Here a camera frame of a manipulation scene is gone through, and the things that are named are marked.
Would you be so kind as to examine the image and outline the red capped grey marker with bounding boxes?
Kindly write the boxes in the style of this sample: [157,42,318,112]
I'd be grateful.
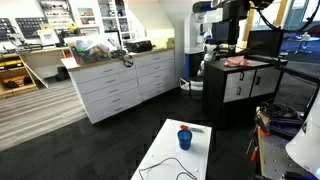
[180,125,204,133]

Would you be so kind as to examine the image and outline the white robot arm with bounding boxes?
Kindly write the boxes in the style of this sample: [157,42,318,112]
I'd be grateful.
[285,98,320,179]

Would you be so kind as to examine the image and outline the metal robot base table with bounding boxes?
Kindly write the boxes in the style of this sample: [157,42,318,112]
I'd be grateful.
[257,128,319,180]

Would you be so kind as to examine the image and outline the blue plastic cup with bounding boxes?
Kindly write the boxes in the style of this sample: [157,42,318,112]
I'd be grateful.
[177,130,192,150]

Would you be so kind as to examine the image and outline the black box device on counter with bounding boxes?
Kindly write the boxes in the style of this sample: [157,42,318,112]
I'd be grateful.
[125,40,153,53]

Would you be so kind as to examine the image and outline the white drawer cabinet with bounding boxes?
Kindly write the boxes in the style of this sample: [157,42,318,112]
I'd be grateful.
[67,49,175,124]

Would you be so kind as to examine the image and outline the white and blue tall robot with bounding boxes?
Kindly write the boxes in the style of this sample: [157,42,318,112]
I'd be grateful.
[180,0,216,101]

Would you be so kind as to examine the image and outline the black cabinet with white drawers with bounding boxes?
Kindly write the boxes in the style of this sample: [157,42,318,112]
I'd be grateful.
[202,60,283,129]

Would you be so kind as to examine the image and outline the pink cloth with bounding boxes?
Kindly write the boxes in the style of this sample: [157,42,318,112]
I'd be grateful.
[224,56,251,67]

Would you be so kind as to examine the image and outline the clear bin of colourful items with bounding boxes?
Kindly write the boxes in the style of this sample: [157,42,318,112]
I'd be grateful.
[64,35,113,65]

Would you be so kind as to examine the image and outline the black computer monitor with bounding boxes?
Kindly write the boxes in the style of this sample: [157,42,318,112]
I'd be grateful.
[247,30,283,57]

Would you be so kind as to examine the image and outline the wooden workbench shelf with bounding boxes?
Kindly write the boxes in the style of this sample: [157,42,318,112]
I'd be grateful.
[0,47,71,98]

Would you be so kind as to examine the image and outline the thin black cable on table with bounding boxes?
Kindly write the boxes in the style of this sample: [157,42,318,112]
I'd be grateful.
[138,156,198,180]

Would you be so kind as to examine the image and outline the coiled black cables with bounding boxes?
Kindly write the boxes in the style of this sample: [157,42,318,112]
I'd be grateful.
[257,101,299,122]

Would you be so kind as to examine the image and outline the white wall shelving unit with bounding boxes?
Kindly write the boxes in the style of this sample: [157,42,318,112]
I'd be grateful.
[38,0,135,44]

